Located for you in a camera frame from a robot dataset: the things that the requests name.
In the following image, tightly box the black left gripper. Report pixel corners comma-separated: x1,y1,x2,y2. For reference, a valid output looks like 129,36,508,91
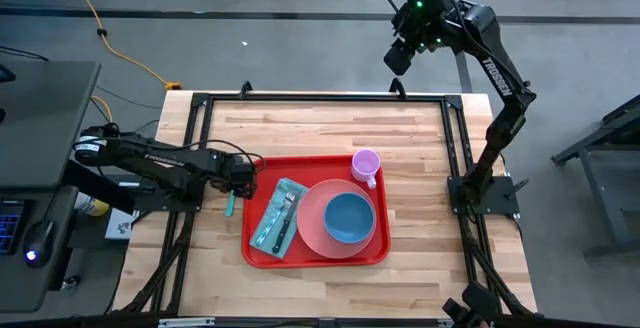
213,153,259,201

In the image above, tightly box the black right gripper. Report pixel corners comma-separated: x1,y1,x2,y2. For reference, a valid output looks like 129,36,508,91
383,0,454,77

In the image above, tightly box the light teal cloth napkin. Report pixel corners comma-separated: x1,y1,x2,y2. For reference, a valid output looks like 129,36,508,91
249,177,310,260

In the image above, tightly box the pink plastic plate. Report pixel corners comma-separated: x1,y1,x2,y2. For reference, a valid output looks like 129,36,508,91
296,178,379,260

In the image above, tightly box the pink plastic mug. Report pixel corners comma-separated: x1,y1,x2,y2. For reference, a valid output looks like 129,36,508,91
350,148,382,190

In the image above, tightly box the blue plastic bowl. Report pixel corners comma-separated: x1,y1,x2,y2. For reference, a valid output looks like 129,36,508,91
323,191,376,245

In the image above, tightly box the red plastic tray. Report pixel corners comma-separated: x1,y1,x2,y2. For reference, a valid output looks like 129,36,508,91
241,154,392,270

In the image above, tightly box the small white printed box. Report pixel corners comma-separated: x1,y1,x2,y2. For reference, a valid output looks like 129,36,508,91
103,207,139,242

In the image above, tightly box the yellow and white container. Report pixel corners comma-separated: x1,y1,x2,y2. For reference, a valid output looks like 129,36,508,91
74,192,110,218

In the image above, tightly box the black computer mouse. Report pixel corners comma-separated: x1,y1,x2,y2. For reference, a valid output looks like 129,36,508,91
22,219,56,269

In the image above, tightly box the dark keyboard desk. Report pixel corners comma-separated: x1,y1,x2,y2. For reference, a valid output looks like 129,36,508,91
0,185,81,314

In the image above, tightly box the backlit black keyboard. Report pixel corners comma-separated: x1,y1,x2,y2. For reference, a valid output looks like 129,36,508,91
0,200,26,257

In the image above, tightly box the black metal stand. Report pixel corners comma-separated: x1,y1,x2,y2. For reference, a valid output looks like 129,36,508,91
551,92,640,260

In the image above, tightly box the black aluminium table frame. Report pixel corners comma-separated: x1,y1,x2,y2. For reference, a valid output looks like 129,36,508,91
112,80,539,319

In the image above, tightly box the yellow floor extension cable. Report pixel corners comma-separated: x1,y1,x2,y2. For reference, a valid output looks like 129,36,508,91
59,0,182,92

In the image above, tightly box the black floor cable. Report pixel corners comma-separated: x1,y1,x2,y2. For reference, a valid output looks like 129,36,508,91
94,85,166,111
0,45,51,63

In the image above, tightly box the orange floor cable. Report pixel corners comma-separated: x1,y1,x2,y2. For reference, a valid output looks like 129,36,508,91
90,95,114,123

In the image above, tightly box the black bracket device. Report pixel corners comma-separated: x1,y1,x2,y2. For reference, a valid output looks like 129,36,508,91
442,281,501,328

